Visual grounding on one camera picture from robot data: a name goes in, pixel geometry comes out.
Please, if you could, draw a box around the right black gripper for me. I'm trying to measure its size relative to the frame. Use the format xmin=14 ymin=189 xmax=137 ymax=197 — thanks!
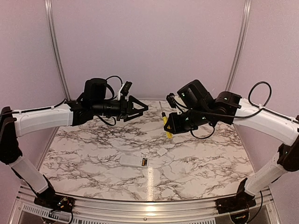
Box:
xmin=164 ymin=105 xmax=211 ymax=134

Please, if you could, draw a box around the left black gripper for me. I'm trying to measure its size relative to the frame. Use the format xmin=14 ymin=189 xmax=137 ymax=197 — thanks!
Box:
xmin=92 ymin=95 xmax=149 ymax=122

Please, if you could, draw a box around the yellow handled screwdriver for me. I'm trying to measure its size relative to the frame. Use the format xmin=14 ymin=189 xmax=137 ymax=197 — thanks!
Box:
xmin=158 ymin=101 xmax=175 ymax=139

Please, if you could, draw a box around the white battery cover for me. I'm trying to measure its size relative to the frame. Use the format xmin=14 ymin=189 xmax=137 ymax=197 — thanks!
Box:
xmin=157 ymin=147 xmax=168 ymax=156

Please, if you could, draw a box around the white remote control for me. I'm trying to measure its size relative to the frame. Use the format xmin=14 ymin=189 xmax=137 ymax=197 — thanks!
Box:
xmin=119 ymin=155 xmax=148 ymax=168

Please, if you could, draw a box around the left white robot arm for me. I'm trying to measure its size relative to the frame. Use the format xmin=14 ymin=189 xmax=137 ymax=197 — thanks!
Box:
xmin=0 ymin=78 xmax=148 ymax=208

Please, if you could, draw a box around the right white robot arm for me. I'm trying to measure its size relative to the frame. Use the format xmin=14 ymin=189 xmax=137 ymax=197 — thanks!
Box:
xmin=164 ymin=79 xmax=299 ymax=209

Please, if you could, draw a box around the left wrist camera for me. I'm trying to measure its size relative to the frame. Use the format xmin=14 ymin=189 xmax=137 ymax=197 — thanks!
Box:
xmin=117 ymin=81 xmax=133 ymax=101

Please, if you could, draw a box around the front aluminium rail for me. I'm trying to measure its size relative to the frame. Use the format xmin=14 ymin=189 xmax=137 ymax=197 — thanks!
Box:
xmin=9 ymin=186 xmax=281 ymax=224

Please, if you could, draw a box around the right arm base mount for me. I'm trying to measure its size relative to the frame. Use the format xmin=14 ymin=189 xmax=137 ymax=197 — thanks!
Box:
xmin=215 ymin=196 xmax=256 ymax=214

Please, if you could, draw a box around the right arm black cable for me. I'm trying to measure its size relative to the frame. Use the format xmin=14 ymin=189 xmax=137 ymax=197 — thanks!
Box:
xmin=175 ymin=81 xmax=299 ymax=221

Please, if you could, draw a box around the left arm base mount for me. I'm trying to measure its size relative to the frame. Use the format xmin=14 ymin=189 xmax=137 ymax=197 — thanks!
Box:
xmin=34 ymin=195 xmax=75 ymax=213

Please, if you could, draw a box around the left aluminium frame post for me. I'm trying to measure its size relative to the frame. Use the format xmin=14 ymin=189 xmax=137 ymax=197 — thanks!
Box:
xmin=44 ymin=0 xmax=71 ymax=101

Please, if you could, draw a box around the aluminium frame post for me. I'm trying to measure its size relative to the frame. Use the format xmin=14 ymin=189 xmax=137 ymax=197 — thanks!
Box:
xmin=44 ymin=0 xmax=71 ymax=101
xmin=225 ymin=0 xmax=252 ymax=91

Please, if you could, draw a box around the right aluminium frame post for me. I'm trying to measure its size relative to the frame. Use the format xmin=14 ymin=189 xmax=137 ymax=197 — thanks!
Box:
xmin=225 ymin=0 xmax=252 ymax=91

